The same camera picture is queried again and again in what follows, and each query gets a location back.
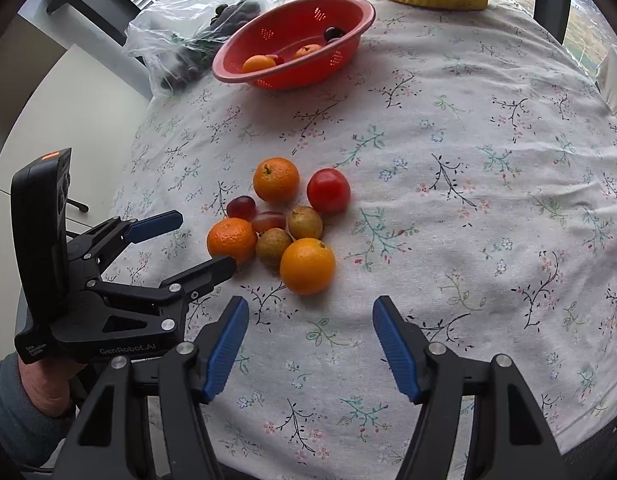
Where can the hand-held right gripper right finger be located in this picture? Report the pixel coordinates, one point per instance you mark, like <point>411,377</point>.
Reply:
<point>396,350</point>

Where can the brown longan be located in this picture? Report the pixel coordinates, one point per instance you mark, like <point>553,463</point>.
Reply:
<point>274,246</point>
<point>305,222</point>

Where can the beige hanging cloth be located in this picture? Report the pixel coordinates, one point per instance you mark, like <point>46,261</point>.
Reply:
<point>615,80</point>

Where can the person's left forearm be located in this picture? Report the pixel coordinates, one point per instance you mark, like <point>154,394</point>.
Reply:
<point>13,420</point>

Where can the pile of dark chestnuts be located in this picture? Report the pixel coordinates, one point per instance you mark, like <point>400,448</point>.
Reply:
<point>233,12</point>

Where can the red tomato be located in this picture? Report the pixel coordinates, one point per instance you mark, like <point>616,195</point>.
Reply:
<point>276,59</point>
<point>328,190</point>

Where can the floral white tablecloth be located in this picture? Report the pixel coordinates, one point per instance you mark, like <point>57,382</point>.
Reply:
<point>438,260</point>

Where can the red plastic colander bowl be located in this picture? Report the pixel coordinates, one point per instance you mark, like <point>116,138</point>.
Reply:
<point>288,25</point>

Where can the clear plastic bag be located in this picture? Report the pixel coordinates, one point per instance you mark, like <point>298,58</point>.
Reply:
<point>158,25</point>

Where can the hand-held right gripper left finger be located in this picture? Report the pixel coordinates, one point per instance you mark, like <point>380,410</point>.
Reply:
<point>226,350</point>

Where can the person's left hand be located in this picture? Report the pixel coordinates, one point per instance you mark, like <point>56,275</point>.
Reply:
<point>46,390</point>

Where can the orange mandarin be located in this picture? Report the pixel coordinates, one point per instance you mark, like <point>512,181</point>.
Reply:
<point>307,266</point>
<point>232,241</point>
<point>258,63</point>
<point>276,180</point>
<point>307,51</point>

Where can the dark purple plum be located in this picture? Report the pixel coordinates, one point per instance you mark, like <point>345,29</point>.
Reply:
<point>333,33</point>

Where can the white cabinet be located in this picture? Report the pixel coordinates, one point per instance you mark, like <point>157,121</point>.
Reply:
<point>63,110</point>

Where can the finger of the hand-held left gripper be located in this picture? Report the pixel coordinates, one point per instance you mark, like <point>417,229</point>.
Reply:
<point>208,272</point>
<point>156,224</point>

